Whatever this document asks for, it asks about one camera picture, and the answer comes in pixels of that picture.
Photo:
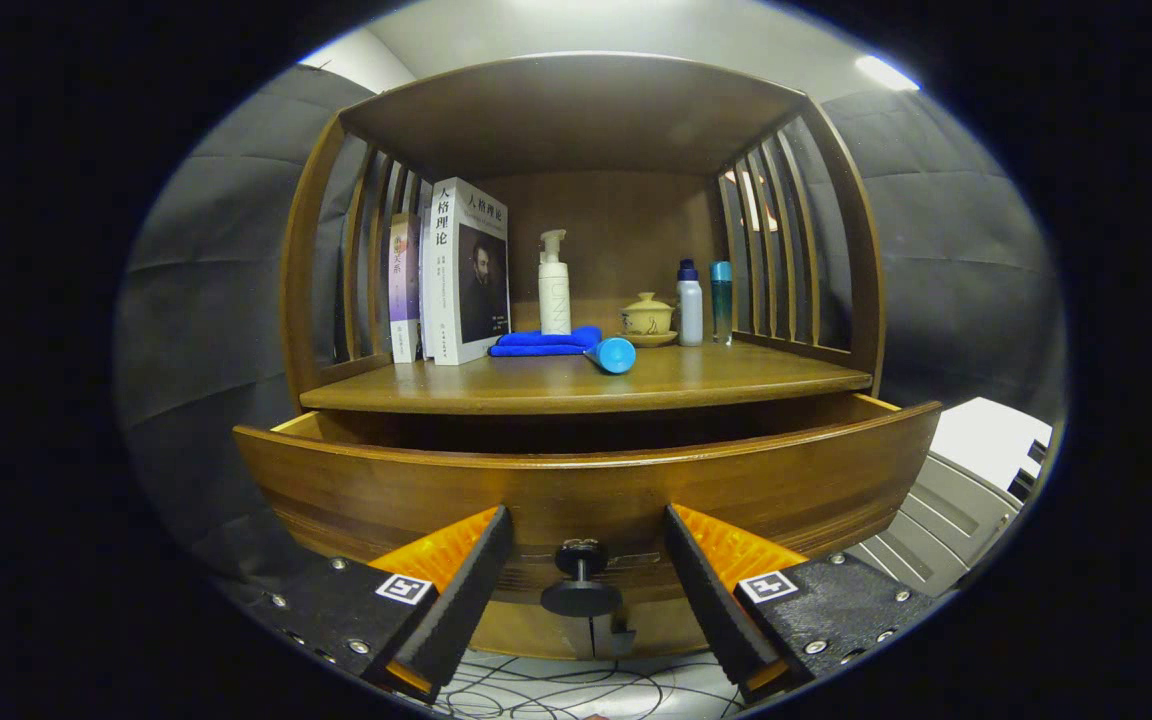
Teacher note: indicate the thick white portrait book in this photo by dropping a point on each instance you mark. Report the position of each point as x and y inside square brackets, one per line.
[481, 280]

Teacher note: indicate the white grey drawer unit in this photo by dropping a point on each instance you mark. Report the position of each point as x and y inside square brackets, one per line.
[986, 440]

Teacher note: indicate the thin purple book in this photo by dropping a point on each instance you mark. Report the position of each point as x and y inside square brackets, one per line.
[403, 290]

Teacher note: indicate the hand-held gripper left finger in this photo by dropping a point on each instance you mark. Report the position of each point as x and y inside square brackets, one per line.
[466, 600]

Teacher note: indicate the blue white cosmetic tube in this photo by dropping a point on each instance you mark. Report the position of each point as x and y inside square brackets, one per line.
[616, 355]

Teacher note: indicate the wooden countertop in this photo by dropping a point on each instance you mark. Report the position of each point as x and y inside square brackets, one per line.
[686, 375]

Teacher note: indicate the brown wooden drawer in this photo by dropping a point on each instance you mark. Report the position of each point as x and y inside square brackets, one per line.
[436, 490]

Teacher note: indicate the thin white book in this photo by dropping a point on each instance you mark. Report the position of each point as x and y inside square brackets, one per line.
[426, 300]

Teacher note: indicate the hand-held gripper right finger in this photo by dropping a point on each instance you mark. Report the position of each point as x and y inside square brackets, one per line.
[711, 600]

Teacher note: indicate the white pump bottle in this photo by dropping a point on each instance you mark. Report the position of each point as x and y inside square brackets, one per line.
[554, 300]

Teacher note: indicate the brown wooden cabinet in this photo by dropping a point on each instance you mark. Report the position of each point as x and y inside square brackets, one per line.
[586, 110]

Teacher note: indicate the small ceiling light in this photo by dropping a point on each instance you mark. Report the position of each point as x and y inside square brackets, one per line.
[884, 72]

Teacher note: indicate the white bottle dark blue cap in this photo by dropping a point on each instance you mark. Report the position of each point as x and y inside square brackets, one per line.
[690, 315]

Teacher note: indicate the blue folded towel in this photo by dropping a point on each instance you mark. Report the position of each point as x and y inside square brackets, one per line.
[536, 343]

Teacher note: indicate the clear bottle teal cap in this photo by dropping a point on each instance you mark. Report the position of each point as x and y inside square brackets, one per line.
[721, 305]

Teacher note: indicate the beige lidded tea bowl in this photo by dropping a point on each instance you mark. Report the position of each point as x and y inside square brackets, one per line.
[648, 318]

